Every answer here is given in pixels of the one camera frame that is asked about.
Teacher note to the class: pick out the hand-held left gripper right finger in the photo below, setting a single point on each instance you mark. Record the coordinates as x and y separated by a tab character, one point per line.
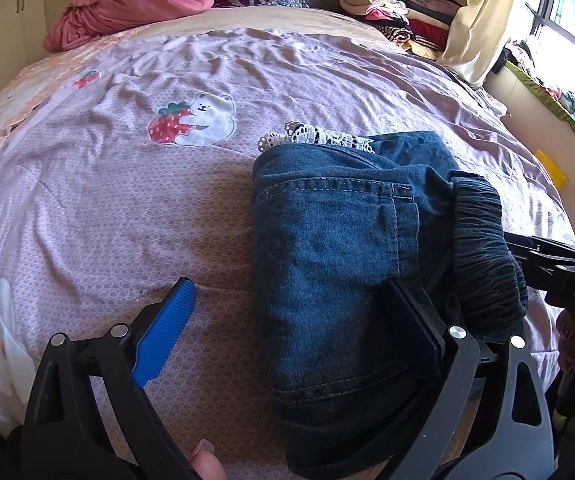
417	332

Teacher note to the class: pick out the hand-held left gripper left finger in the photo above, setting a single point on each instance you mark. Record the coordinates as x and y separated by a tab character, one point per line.
165	330

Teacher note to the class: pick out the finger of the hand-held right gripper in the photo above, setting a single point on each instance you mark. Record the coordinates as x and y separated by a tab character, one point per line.
535	270
542	246

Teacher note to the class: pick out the blue denim pants lace cuffs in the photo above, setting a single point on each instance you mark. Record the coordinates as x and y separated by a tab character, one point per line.
347	270

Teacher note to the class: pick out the person's right hand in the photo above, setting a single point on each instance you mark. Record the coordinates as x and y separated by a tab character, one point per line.
570	345

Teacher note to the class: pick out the person's left hand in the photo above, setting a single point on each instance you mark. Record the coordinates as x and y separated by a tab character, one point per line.
210	462

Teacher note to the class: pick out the yellow plastic bag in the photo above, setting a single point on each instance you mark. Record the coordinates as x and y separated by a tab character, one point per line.
552	166

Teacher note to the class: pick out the clothes pile on windowsill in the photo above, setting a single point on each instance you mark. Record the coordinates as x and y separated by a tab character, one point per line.
562	97

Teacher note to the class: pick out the lilac printed bedspread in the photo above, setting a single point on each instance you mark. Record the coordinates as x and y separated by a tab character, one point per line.
117	210

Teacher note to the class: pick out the green windowsill cushion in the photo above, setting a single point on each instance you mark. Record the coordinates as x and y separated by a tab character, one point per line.
537	92

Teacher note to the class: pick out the cream curtain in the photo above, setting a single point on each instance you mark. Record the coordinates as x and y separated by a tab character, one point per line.
482	10

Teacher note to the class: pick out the stack of folded clothes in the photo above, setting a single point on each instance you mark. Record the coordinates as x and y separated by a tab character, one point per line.
397	15

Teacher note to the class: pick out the beige floral bed sheet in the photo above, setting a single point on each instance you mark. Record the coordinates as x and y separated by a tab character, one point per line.
267	17

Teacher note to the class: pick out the pink crumpled blanket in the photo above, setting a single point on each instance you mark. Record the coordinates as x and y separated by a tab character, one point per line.
117	0

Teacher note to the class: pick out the blue patterned cloth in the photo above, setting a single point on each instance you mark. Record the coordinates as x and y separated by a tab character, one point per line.
290	3

